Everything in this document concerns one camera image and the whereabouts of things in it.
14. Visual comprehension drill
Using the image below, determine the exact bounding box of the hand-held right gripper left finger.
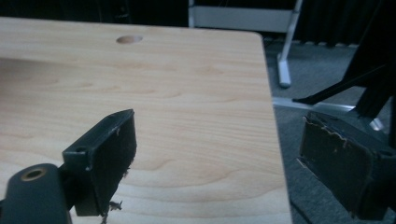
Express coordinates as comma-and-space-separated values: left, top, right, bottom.
62, 108, 137, 217

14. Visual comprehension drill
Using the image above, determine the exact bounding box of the black curtain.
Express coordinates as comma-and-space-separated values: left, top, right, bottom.
293, 0, 382, 48

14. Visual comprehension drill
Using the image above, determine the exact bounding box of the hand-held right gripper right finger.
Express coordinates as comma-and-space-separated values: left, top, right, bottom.
298, 111, 396, 221

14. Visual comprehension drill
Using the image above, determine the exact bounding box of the black stand leg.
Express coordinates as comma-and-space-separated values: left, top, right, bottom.
291, 0, 396, 119

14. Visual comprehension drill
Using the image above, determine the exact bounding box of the white metal desk frame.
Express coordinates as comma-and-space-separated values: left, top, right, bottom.
188, 0, 304, 89

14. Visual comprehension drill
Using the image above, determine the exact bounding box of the silver floor rail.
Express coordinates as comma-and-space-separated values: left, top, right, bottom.
272, 96, 386, 132

